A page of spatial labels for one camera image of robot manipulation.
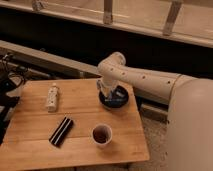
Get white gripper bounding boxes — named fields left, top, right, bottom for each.
left=97, top=78, right=117, bottom=101

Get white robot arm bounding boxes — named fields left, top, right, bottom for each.
left=97, top=52, right=213, bottom=171

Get dark ceramic bowl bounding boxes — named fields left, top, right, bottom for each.
left=99, top=85, right=129, bottom=108

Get white paper cup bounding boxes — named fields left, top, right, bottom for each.
left=91, top=123, right=112, bottom=148

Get white plastic bottle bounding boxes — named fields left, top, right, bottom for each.
left=46, top=83, right=59, bottom=112

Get wooden table board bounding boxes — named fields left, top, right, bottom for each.
left=0, top=79, right=149, bottom=170

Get black striped box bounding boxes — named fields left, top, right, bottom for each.
left=49, top=117, right=74, bottom=147

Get black cables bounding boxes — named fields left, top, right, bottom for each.
left=0, top=52, right=27, bottom=98

